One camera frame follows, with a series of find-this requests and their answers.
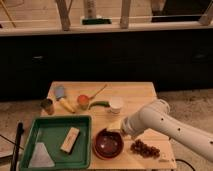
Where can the dark red bowl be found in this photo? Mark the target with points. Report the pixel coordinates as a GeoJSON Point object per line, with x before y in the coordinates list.
{"type": "Point", "coordinates": [105, 135]}

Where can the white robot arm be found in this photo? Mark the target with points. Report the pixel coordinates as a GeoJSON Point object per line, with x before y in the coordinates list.
{"type": "Point", "coordinates": [155, 116]}

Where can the wooden table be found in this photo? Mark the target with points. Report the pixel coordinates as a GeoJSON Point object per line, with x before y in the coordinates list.
{"type": "Point", "coordinates": [134, 95]}

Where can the white cup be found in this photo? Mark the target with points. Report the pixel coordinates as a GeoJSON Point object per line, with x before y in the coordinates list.
{"type": "Point", "coordinates": [116, 104]}

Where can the green chili pepper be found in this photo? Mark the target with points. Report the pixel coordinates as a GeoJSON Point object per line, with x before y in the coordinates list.
{"type": "Point", "coordinates": [99, 103]}

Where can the yellow sponge piece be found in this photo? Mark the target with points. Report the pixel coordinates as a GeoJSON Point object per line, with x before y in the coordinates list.
{"type": "Point", "coordinates": [115, 126]}

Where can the wooden block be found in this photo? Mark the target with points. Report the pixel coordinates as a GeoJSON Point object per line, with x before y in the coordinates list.
{"type": "Point", "coordinates": [70, 140]}

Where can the bunch of dark grapes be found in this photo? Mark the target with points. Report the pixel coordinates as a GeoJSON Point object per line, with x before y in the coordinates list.
{"type": "Point", "coordinates": [140, 148]}

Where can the green base white bottle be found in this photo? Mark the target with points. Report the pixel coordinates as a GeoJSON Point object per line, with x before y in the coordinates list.
{"type": "Point", "coordinates": [90, 17]}

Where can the green plastic tray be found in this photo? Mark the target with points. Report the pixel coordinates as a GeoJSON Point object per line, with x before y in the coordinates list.
{"type": "Point", "coordinates": [52, 131]}

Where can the black pole stand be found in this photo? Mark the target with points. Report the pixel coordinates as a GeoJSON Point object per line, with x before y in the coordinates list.
{"type": "Point", "coordinates": [17, 146]}

